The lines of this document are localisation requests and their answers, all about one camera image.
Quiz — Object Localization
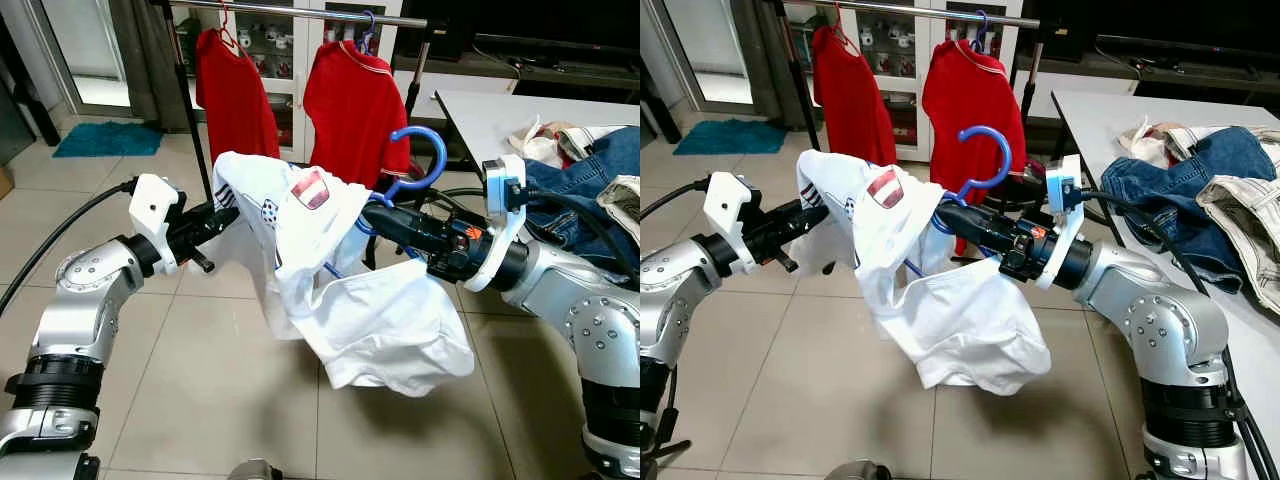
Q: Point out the black television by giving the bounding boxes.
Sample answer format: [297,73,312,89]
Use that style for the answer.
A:
[400,0,641,63]
[1020,0,1280,66]

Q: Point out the white shirt flag print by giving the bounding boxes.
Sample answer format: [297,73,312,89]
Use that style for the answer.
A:
[210,150,477,399]
[795,150,1053,396]

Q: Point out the red shirt white collar trim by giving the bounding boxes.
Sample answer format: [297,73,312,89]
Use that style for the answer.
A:
[302,40,414,193]
[920,40,1029,257]

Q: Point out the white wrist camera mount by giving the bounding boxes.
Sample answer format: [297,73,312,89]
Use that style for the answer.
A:
[702,171,763,277]
[463,154,532,294]
[127,172,188,274]
[1033,154,1088,293]

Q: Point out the black clothes rack chrome rail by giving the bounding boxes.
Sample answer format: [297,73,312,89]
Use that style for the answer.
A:
[150,0,433,206]
[765,0,1046,151]

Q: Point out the plain red shirt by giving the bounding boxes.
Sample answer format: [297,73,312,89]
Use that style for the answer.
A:
[194,27,283,169]
[810,25,899,169]

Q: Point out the cream cloth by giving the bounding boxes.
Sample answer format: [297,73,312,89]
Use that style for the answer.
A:
[1117,114,1216,171]
[508,114,601,171]

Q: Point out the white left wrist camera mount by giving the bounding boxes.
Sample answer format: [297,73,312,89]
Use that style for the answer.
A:
[127,172,188,274]
[702,171,763,277]

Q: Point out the red hanger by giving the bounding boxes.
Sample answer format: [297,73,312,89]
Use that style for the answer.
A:
[214,3,247,53]
[829,3,860,53]

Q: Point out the teal floor mat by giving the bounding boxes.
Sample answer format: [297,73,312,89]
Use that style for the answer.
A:
[52,121,167,160]
[672,119,789,157]

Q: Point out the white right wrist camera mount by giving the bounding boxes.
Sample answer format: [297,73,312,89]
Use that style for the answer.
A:
[463,154,532,294]
[1033,154,1088,293]

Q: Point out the cream trousers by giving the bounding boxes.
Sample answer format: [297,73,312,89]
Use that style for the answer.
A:
[598,175,641,219]
[1195,173,1280,291]

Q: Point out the glass door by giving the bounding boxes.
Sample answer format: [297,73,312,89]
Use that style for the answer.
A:
[28,0,138,119]
[660,0,758,111]

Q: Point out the white glass-door cabinet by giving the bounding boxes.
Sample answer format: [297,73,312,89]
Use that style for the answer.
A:
[165,0,403,166]
[780,0,1021,163]

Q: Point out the grey robot leg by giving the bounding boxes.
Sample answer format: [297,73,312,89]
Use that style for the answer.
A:
[226,458,284,480]
[825,458,893,480]

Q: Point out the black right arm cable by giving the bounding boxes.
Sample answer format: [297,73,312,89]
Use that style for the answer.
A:
[1080,188,1280,480]
[430,183,641,301]

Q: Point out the blue jeans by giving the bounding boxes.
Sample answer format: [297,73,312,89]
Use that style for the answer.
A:
[1100,125,1280,293]
[518,125,641,259]

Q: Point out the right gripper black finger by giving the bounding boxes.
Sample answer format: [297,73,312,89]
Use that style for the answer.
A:
[938,218,1004,253]
[362,203,446,239]
[365,218,436,253]
[935,203,1013,239]

